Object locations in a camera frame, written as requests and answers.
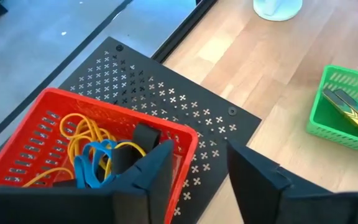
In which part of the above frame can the red plastic basket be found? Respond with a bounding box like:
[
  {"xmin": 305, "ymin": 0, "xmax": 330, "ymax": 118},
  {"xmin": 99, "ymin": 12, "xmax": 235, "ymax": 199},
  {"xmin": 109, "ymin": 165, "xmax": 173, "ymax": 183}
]
[{"xmin": 0, "ymin": 87, "xmax": 200, "ymax": 224}]

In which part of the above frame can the black mesh shelf riser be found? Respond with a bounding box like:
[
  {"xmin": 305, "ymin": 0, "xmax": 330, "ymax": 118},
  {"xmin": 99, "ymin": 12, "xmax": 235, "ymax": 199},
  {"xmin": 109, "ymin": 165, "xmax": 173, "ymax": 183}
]
[{"xmin": 0, "ymin": 36, "xmax": 262, "ymax": 224}]

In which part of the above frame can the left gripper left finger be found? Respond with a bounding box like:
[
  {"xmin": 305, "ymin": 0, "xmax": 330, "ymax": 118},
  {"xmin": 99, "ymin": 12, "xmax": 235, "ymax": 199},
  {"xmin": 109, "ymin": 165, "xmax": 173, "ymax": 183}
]
[{"xmin": 103, "ymin": 139, "xmax": 175, "ymax": 224}]

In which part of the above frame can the yellow rubber band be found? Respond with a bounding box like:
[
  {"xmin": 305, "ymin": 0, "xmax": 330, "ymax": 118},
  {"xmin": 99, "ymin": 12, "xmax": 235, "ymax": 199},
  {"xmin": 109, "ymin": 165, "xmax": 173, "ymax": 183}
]
[
  {"xmin": 22, "ymin": 167, "xmax": 75, "ymax": 188},
  {"xmin": 104, "ymin": 141, "xmax": 147, "ymax": 182},
  {"xmin": 59, "ymin": 112, "xmax": 117, "ymax": 166}
]

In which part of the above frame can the yellow green crayon box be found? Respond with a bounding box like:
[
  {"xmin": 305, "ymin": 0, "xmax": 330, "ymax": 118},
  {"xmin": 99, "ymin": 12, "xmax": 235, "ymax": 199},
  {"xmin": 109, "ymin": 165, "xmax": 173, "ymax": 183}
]
[{"xmin": 321, "ymin": 89, "xmax": 358, "ymax": 143}]

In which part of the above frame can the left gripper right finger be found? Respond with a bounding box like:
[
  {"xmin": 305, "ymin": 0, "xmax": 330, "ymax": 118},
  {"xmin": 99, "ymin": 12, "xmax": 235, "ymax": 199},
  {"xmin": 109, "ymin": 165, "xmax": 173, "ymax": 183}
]
[{"xmin": 226, "ymin": 139, "xmax": 358, "ymax": 224}]

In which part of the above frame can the blue rubber band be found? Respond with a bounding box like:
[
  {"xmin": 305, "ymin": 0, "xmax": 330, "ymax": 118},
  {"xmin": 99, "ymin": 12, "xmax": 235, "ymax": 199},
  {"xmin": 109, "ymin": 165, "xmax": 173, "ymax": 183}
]
[
  {"xmin": 90, "ymin": 139, "xmax": 119, "ymax": 187},
  {"xmin": 73, "ymin": 141, "xmax": 105, "ymax": 189}
]

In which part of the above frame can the black aluminium table frame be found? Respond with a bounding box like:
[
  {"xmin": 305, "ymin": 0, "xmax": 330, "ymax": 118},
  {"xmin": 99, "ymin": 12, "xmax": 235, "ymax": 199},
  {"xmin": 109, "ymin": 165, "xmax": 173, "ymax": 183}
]
[{"xmin": 150, "ymin": 0, "xmax": 219, "ymax": 63}]

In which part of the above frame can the green plastic basket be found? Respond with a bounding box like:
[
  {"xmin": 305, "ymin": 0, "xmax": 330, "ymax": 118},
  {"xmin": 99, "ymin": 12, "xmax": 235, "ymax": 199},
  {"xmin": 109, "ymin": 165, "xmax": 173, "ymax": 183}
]
[{"xmin": 305, "ymin": 64, "xmax": 358, "ymax": 158}]

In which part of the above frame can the white cylinder with black rim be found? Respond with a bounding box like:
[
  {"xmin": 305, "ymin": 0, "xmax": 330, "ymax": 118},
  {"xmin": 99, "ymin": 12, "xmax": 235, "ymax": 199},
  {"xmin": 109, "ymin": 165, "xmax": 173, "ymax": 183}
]
[{"xmin": 252, "ymin": 0, "xmax": 304, "ymax": 22}]

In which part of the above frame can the black binder clip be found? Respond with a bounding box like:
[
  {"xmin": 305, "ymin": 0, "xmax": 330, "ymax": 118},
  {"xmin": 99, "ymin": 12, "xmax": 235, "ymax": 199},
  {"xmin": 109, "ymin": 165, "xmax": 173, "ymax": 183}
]
[
  {"xmin": 110, "ymin": 145, "xmax": 143, "ymax": 175},
  {"xmin": 132, "ymin": 122, "xmax": 162, "ymax": 154}
]

